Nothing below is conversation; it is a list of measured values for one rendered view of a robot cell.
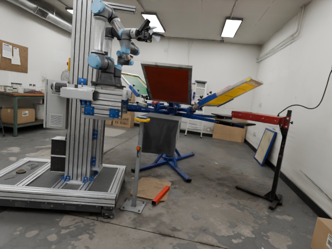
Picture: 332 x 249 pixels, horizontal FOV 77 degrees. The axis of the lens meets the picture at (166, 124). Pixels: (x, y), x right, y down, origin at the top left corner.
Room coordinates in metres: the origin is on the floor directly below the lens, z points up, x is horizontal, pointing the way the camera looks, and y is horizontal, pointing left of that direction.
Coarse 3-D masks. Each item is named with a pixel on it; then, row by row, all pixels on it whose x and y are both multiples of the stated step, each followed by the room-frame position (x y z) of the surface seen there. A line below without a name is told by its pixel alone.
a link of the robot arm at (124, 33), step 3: (120, 30) 1.73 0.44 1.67; (123, 30) 1.72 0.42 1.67; (126, 30) 1.71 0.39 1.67; (129, 30) 1.70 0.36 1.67; (120, 33) 1.72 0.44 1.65; (123, 33) 1.71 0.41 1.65; (126, 33) 1.70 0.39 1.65; (129, 33) 1.69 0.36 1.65; (120, 36) 1.73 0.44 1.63; (123, 36) 1.71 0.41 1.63; (126, 36) 1.71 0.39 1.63; (129, 36) 1.70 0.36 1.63; (129, 39) 1.72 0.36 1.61
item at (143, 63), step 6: (156, 66) 2.41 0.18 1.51; (162, 66) 2.39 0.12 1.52; (168, 66) 2.37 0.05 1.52; (174, 66) 2.36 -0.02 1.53; (180, 66) 2.35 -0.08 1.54; (186, 66) 2.35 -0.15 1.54; (192, 66) 2.34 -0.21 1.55; (144, 72) 2.54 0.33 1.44; (144, 78) 2.64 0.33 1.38; (150, 90) 2.86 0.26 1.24; (150, 96) 2.99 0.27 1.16; (174, 102) 3.01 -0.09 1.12; (180, 102) 2.98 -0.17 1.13
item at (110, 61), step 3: (105, 57) 1.89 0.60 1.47; (108, 57) 1.91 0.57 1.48; (111, 57) 1.92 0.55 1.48; (108, 60) 1.89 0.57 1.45; (111, 60) 1.92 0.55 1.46; (114, 60) 1.96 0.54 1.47; (108, 63) 1.88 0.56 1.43; (111, 63) 1.92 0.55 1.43; (114, 63) 1.97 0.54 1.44; (108, 66) 1.89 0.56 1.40; (111, 66) 1.92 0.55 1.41; (105, 69) 1.89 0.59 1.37; (108, 69) 1.91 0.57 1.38; (111, 69) 1.93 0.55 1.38
